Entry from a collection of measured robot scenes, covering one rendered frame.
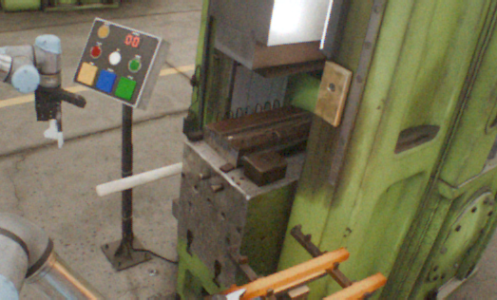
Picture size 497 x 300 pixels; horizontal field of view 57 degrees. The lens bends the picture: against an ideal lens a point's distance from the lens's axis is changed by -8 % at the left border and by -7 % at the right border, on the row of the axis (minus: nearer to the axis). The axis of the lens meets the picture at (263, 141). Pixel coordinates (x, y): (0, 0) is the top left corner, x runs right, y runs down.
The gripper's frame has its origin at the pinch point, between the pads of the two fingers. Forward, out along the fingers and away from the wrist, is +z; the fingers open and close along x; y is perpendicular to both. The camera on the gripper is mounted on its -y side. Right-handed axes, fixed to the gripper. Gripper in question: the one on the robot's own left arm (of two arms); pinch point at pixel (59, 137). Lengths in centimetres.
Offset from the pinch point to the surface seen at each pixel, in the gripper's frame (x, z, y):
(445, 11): 53, -62, -100
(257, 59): 28, -37, -55
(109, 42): -35.0, -20.0, -24.0
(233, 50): 19, -36, -52
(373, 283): 91, -3, -64
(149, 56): -18.9, -19.7, -36.2
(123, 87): -18.7, -7.5, -26.4
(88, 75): -32.8, -7.3, -15.4
